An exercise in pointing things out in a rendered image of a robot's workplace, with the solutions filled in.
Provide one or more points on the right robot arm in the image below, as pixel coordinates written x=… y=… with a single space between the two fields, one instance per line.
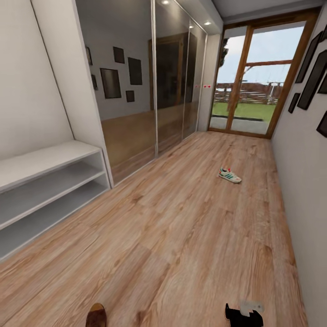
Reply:
x=244 y=317

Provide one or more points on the gym shoe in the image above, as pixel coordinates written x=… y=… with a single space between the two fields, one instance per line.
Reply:
x=229 y=175

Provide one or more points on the sandal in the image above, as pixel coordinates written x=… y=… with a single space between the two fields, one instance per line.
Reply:
x=96 y=316

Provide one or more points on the door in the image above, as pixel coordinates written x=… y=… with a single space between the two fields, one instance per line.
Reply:
x=259 y=61

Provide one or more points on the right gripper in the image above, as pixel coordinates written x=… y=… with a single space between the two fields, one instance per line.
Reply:
x=238 y=320

